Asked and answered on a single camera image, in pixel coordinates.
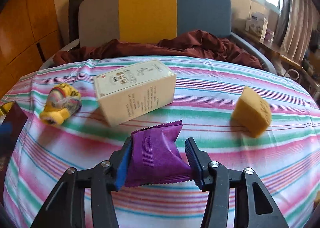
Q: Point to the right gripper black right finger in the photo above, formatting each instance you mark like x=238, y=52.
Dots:
x=254, y=206

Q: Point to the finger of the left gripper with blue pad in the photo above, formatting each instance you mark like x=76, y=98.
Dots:
x=6, y=128

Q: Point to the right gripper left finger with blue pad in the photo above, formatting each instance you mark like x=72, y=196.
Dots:
x=65, y=205

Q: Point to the yellow knitted sock roll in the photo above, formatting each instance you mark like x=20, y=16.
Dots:
x=62, y=101

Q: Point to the yellow sponge block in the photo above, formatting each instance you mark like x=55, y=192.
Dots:
x=252, y=112

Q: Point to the white cardboard box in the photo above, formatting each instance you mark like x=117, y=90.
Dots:
x=134, y=90

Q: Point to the gold metal tin box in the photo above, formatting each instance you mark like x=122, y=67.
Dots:
x=10, y=112

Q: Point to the striped pink green bedsheet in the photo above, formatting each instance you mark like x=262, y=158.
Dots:
x=285, y=156

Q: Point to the wooden wardrobe panels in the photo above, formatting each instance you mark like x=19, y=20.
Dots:
x=29, y=36

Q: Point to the black rolled mat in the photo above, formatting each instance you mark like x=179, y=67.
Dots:
x=73, y=19

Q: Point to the wooden side shelf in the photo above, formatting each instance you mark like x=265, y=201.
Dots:
x=273, y=51

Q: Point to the grey yellow blue headboard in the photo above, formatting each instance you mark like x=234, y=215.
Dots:
x=150, y=21

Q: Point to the maroon crumpled blanket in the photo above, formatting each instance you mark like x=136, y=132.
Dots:
x=195, y=44

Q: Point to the white product box on shelf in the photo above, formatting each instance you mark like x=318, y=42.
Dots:
x=257, y=25

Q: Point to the right striped curtain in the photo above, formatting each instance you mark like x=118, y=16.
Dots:
x=296, y=20

